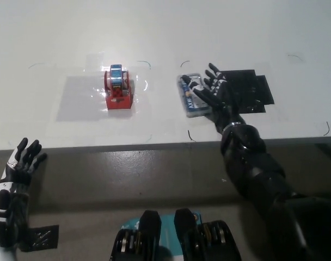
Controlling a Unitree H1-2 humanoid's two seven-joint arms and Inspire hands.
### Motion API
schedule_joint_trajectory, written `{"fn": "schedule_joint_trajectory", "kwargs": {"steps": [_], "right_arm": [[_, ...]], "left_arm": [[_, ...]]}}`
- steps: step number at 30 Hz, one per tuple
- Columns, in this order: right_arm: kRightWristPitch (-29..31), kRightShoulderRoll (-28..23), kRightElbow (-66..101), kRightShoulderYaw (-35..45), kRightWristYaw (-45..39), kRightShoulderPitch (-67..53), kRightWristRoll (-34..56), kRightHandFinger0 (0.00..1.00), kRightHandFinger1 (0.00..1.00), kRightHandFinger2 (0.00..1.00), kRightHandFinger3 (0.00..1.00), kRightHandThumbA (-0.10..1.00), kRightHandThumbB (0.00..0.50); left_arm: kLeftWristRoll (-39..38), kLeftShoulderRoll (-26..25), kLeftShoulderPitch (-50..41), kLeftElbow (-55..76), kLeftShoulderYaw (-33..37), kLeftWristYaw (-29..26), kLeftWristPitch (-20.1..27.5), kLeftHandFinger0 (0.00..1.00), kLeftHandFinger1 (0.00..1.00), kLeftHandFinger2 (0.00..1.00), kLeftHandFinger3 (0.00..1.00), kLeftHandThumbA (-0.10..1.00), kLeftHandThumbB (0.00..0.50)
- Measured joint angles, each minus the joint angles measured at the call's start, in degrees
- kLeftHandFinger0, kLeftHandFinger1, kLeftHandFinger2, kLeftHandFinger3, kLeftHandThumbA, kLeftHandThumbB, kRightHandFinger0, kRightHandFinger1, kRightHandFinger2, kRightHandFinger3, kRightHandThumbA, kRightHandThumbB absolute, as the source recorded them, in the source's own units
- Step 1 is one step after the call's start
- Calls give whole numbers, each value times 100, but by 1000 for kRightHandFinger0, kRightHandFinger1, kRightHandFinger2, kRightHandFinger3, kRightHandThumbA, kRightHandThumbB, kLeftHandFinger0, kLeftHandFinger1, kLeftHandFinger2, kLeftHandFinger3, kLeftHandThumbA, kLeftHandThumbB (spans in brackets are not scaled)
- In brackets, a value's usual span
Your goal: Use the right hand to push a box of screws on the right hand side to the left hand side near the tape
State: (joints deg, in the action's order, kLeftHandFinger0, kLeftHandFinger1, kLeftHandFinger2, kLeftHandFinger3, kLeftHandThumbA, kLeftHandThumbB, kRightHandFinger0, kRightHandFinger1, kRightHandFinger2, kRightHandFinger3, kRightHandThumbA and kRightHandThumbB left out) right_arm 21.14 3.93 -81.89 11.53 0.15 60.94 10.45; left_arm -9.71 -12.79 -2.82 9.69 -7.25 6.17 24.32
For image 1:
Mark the white and black left hand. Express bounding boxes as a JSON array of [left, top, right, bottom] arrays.
[[0, 137, 48, 248]]

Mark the black right hand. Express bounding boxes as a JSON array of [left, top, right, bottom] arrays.
[[180, 63, 247, 134]]

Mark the clear plastic battery box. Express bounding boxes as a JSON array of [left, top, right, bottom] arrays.
[[177, 72, 213, 119]]

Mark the black tape patch on table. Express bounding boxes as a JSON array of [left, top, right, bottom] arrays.
[[221, 69, 275, 115]]

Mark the black floor tape patch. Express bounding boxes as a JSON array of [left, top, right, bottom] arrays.
[[18, 223, 60, 251]]

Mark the red tape dispenser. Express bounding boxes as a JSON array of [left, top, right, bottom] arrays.
[[103, 64, 134, 111]]

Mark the grey rectangular sheet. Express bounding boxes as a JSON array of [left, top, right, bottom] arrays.
[[55, 74, 137, 122]]

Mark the black and teal robot body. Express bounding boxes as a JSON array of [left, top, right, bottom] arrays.
[[109, 208, 243, 261]]

